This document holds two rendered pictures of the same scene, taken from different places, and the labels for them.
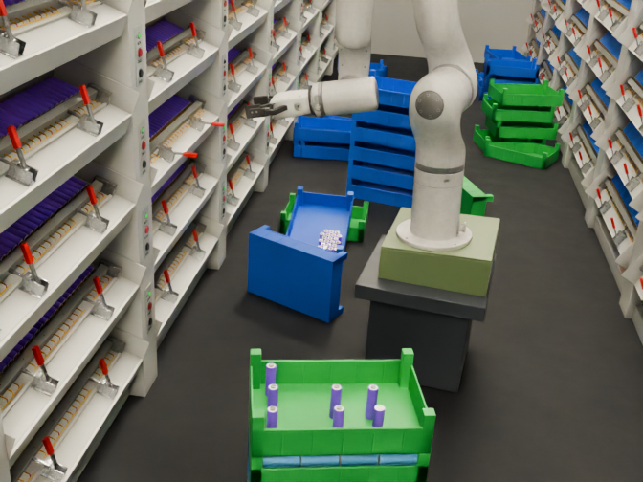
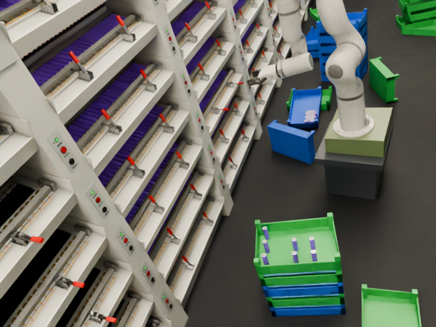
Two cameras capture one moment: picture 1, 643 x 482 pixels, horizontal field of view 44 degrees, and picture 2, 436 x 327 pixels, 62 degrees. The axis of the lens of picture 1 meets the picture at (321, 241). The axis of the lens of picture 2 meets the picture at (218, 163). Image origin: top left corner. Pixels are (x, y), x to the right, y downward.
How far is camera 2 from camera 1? 0.49 m
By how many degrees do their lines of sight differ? 25
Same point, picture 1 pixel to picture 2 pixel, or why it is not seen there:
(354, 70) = (298, 48)
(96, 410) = (205, 233)
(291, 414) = (276, 249)
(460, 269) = (367, 145)
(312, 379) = (286, 228)
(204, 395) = (254, 212)
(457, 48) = (349, 32)
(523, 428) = (411, 218)
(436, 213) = (351, 119)
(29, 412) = (170, 254)
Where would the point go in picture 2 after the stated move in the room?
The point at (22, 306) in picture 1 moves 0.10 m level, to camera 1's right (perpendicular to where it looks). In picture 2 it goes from (155, 220) to (178, 220)
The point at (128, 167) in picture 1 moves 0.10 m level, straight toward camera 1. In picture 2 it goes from (194, 132) to (194, 145)
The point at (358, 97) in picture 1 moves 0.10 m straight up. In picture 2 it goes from (300, 66) to (298, 46)
